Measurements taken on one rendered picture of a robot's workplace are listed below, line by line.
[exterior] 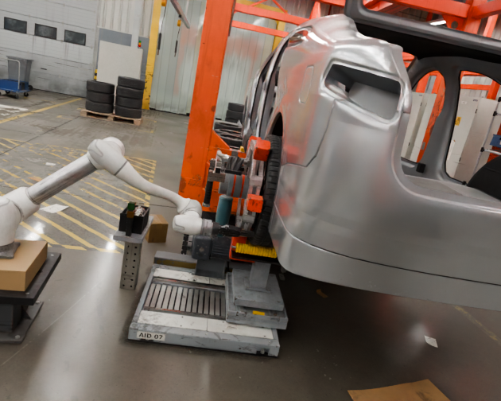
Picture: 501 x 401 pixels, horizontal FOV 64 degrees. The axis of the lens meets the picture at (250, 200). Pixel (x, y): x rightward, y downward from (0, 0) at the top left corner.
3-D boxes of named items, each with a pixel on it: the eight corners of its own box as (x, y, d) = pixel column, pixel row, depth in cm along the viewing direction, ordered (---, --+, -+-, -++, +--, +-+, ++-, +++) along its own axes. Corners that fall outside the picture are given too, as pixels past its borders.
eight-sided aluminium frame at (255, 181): (249, 248, 219) (269, 151, 204) (237, 247, 218) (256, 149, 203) (243, 216, 271) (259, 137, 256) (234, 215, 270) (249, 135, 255)
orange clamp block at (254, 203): (259, 208, 213) (261, 213, 204) (245, 205, 212) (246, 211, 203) (262, 195, 211) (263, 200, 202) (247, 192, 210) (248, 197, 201)
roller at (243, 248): (280, 260, 236) (282, 251, 234) (231, 253, 232) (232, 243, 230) (278, 256, 241) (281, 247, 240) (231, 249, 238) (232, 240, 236)
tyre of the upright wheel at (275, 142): (283, 272, 240) (318, 194, 194) (245, 266, 237) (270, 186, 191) (280, 196, 287) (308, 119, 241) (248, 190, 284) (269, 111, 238)
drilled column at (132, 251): (134, 290, 265) (141, 231, 254) (118, 288, 264) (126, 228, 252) (137, 282, 274) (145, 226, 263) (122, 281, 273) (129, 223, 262)
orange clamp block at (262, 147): (266, 161, 215) (270, 149, 208) (252, 159, 214) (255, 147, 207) (266, 153, 219) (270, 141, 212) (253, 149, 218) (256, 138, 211)
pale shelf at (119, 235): (141, 243, 235) (141, 239, 235) (112, 239, 233) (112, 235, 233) (153, 219, 276) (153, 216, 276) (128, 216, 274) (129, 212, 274)
